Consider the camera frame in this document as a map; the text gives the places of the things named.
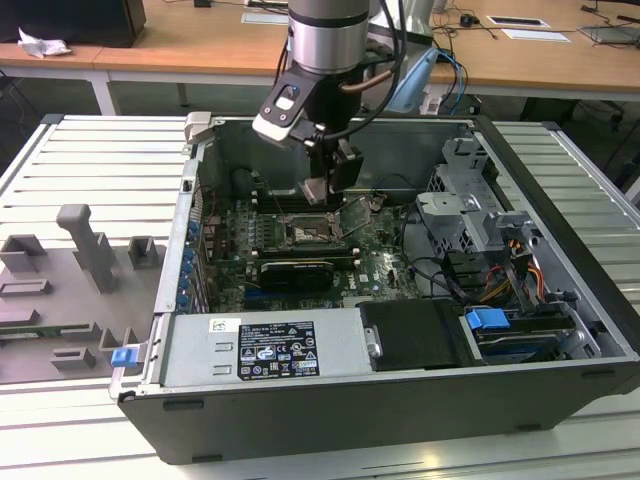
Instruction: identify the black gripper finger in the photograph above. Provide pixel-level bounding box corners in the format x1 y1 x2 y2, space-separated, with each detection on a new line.
307 148 333 182
328 144 366 195

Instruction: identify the silver square CPU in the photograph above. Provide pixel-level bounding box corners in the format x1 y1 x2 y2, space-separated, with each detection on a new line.
298 177 334 206

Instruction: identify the CPU socket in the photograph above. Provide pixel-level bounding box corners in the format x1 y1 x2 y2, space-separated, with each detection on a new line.
282 212 347 248

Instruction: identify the green motherboard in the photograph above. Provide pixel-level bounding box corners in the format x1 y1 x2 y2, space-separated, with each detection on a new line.
199 192 434 314

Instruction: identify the black graphics card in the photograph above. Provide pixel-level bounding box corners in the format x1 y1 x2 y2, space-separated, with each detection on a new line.
258 258 335 292

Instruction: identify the grey metal drive cage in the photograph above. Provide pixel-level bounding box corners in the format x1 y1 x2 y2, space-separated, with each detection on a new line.
414 137 541 261

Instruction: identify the blue expansion card clip row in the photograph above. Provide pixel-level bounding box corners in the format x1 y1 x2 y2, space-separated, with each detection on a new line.
177 214 204 314

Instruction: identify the black plastic shroud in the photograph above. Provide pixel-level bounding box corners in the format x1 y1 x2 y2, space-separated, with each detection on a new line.
358 299 471 372

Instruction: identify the wooden desk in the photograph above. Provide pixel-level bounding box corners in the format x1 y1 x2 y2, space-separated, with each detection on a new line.
0 0 166 117
93 0 640 119

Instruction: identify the hard disk in blue carrier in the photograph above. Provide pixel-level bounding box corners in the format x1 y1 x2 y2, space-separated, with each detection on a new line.
462 307 576 365

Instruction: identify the white paper sheet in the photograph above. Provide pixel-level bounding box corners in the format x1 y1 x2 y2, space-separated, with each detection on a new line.
501 28 574 44

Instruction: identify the silver power supply with label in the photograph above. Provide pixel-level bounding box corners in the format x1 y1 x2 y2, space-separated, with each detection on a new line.
160 307 384 390

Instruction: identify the black open PC case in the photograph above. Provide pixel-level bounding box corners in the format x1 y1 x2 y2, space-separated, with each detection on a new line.
108 112 640 464

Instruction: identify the black computer box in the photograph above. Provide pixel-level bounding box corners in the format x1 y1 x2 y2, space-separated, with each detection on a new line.
0 0 148 49

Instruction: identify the grey parts rack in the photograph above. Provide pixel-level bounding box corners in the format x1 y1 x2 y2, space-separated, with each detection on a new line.
0 203 170 386

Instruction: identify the crumpled white paper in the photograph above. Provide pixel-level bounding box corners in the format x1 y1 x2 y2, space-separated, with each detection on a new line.
17 27 72 60

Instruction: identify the green RAM stick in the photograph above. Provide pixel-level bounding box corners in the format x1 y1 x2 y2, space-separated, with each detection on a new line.
0 325 96 339

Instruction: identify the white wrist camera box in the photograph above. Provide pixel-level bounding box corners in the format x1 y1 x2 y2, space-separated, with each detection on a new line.
252 79 321 146

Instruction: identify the thin wire locking lever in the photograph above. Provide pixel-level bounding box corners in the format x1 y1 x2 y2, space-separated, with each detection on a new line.
260 177 287 222

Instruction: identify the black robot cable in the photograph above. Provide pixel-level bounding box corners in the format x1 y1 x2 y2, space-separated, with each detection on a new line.
314 0 409 142

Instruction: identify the grey desk cable hatch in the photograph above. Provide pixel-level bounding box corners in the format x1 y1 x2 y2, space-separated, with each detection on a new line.
487 14 551 29
241 11 291 26

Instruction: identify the blue cable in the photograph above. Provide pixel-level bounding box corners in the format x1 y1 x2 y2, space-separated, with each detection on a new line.
433 49 470 115

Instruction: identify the grey case latch handle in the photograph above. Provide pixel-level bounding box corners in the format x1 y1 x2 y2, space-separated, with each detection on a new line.
183 110 217 148

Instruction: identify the yellow red wire bundle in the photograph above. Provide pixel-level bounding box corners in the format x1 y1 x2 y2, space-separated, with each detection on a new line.
479 238 549 307

